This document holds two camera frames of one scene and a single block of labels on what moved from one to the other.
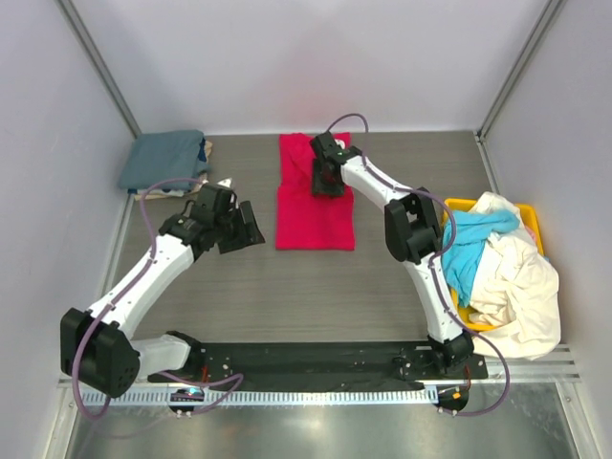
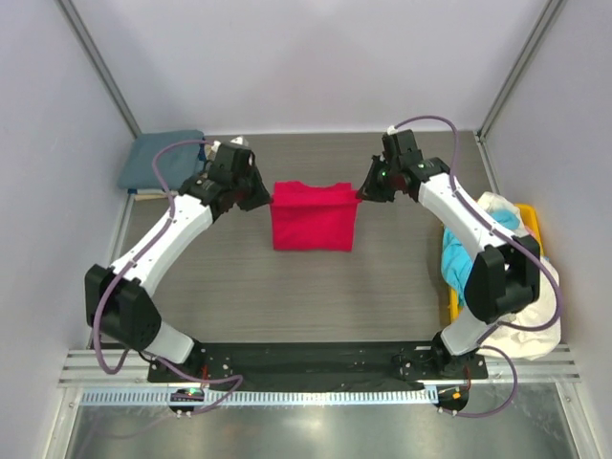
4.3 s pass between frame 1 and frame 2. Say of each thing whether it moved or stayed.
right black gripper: moved
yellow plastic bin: stayed
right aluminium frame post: stayed
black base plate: stayed
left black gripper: moved
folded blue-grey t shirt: stayed
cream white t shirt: stayed
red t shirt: moved
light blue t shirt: stayed
